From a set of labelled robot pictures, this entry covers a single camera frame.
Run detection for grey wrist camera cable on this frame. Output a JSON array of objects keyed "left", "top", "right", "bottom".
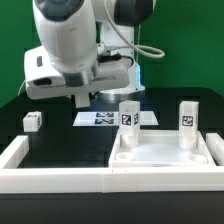
[{"left": 103, "top": 0, "right": 166, "bottom": 60}]

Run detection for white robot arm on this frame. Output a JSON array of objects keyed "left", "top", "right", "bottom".
[{"left": 24, "top": 0, "right": 156, "bottom": 103}]

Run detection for white square tabletop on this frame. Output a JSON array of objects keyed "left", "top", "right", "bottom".
[{"left": 108, "top": 130, "right": 215, "bottom": 168}]

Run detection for white cable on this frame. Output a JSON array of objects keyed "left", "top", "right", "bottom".
[{"left": 17, "top": 79, "right": 27, "bottom": 97}]

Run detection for white marker sheet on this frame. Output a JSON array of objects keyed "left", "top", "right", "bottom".
[{"left": 73, "top": 111, "right": 159, "bottom": 126}]

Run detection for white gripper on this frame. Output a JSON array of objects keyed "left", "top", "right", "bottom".
[{"left": 24, "top": 47, "right": 130, "bottom": 99}]

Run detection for white U-shaped obstacle fence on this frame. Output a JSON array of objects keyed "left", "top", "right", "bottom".
[{"left": 0, "top": 135, "right": 224, "bottom": 194}]

